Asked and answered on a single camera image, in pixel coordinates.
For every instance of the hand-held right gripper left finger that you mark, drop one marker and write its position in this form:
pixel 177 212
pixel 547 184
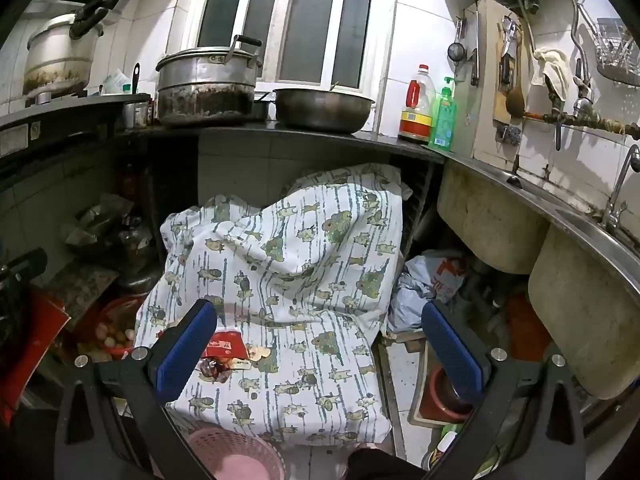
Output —
pixel 184 352

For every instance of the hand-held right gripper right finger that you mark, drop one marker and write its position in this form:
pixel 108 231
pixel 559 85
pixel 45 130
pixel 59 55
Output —
pixel 452 355

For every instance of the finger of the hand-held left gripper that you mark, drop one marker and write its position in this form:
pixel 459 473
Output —
pixel 22 267

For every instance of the dark candy wrapper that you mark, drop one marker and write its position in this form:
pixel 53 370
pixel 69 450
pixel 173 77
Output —
pixel 215 369

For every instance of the red snack wrapper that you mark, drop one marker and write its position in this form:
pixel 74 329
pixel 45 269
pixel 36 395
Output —
pixel 227 345

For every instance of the pink plastic basket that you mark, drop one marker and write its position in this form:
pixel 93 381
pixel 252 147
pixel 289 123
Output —
pixel 235 452

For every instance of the red plastic basin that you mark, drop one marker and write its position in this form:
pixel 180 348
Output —
pixel 450 395

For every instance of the grey stone slab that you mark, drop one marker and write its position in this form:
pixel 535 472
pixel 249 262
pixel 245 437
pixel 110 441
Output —
pixel 82 285

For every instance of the white and red plastic bag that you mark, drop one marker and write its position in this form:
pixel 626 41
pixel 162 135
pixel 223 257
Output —
pixel 425 285

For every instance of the pile of eggs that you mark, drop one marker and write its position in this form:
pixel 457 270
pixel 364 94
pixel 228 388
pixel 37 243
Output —
pixel 107 340

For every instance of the ginger piece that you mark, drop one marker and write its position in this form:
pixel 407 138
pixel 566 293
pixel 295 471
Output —
pixel 262 353

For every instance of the red bowl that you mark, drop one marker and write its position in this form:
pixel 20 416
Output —
pixel 117 310

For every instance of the red cardboard box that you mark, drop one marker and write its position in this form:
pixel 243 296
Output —
pixel 27 355

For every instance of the crumpled dark plastic bag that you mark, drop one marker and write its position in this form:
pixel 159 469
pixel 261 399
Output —
pixel 100 222

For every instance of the stainless steel sink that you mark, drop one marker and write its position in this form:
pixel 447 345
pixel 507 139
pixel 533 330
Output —
pixel 575 300

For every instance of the printed animal pattern cloth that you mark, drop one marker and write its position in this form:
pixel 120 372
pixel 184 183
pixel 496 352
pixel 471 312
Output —
pixel 300 270

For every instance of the aluminium pressure cooker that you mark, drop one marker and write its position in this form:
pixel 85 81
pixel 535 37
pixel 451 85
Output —
pixel 60 55

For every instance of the metal faucet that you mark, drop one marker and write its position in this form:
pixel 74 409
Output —
pixel 616 195

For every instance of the green dish soap bottle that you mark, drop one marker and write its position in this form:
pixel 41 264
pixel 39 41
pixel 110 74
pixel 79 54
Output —
pixel 443 120

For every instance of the cooking oil bottle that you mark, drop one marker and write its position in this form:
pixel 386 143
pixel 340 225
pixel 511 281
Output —
pixel 416 110

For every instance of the large aluminium lidded pot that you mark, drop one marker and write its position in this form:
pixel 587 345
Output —
pixel 207 87

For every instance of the rusty water pipe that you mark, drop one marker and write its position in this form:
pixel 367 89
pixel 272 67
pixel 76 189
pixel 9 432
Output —
pixel 575 122

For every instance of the metal basin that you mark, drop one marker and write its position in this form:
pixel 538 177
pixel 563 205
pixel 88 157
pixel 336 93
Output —
pixel 322 110

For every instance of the white rag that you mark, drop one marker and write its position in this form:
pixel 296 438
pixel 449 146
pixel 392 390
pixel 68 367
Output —
pixel 550 72

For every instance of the kitchen knife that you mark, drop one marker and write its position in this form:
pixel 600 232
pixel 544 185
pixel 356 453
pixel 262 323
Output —
pixel 507 60

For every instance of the wooden cutting board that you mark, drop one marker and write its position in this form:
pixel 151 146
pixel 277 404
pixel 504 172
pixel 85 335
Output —
pixel 510 60

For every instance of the metal strainer ladle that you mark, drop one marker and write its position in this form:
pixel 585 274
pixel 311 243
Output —
pixel 456 50

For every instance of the window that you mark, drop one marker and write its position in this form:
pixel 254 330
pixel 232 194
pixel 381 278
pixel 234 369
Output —
pixel 290 15

